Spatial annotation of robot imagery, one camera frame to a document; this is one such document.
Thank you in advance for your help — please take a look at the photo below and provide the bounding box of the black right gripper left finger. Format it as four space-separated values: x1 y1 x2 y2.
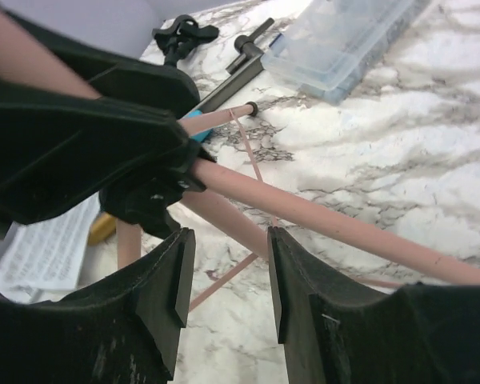
0 228 195 384

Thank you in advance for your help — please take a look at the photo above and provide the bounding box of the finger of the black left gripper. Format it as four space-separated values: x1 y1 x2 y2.
0 7 201 119
0 99 190 224

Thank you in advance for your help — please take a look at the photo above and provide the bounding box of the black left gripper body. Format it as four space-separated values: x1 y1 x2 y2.
99 139 214 239

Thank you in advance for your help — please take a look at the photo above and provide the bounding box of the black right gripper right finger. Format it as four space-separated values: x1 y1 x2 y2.
267 227 480 384

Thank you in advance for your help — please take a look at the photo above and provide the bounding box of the sheet music page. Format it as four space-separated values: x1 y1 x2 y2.
0 194 100 303

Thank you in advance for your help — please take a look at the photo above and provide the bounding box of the pink perforated music stand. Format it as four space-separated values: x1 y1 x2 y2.
0 0 480 313

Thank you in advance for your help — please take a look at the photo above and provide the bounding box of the black round-base mic stand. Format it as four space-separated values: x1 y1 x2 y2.
160 65 201 118

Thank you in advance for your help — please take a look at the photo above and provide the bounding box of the gold toy microphone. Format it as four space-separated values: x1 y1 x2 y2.
87 213 116 246

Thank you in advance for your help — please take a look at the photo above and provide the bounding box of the black mic clip stand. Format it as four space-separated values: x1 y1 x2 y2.
152 14 219 67

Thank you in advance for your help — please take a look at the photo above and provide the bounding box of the blue toy microphone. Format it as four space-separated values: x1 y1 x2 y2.
178 110 215 142

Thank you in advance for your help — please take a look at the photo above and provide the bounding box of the dark metal drum key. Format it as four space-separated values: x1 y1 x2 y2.
192 18 274 114

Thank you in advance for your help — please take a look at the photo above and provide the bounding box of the clear plastic compartment box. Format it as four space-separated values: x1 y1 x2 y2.
261 0 429 105

